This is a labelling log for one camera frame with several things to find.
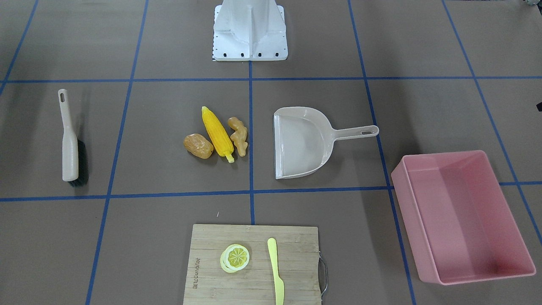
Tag beige plastic dustpan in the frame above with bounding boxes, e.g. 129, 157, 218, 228
273, 106, 379, 180

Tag tan toy ginger root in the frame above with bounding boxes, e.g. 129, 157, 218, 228
228, 116, 249, 157

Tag yellow toy corn cob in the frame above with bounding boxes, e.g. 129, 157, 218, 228
201, 106, 235, 164

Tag brown toy potato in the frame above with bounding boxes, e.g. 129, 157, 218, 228
183, 133, 214, 159

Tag beige hand brush black bristles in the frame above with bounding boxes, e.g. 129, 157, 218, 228
58, 89, 88, 187

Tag pink plastic bin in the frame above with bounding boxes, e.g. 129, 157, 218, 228
391, 150, 536, 286

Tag yellow plastic knife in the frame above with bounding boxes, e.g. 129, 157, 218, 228
267, 238, 285, 305

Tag bamboo cutting board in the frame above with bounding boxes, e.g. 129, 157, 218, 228
183, 224, 322, 305

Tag yellow lemon slices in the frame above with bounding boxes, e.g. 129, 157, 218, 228
219, 244, 250, 273

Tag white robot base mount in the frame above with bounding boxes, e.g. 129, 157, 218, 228
212, 0, 288, 61

